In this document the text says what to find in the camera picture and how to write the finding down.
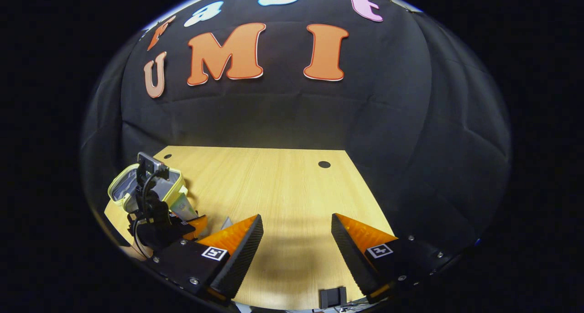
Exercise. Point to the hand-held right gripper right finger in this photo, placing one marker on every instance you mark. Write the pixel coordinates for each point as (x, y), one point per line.
(349, 253)

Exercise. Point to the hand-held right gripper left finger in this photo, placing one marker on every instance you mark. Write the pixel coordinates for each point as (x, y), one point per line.
(244, 258)

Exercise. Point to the grey skin care tube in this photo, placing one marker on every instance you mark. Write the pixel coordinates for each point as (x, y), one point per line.
(226, 224)

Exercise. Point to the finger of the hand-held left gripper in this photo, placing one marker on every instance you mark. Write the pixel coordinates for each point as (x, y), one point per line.
(197, 225)

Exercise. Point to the pale green skin care tube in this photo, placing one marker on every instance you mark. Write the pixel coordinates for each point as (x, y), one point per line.
(182, 207)

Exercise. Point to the small black block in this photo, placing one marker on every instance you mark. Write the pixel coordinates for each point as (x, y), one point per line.
(333, 298)

